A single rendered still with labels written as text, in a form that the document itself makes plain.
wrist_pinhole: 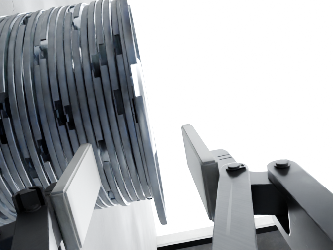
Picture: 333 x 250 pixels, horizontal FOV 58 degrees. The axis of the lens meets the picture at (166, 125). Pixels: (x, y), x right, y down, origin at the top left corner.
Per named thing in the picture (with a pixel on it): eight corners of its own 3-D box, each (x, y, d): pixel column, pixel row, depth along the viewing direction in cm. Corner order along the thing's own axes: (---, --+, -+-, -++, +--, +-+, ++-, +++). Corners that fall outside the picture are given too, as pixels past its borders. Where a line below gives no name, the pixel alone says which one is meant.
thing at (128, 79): (126, 21, 57) (130, 20, 57) (152, 165, 62) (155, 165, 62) (104, -38, 29) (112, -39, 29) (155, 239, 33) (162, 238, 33)
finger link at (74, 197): (82, 251, 13) (65, 254, 13) (101, 183, 20) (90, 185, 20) (65, 191, 13) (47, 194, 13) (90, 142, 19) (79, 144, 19)
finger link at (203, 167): (200, 163, 13) (217, 160, 13) (180, 124, 20) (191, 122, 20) (210, 224, 14) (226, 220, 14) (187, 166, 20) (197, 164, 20)
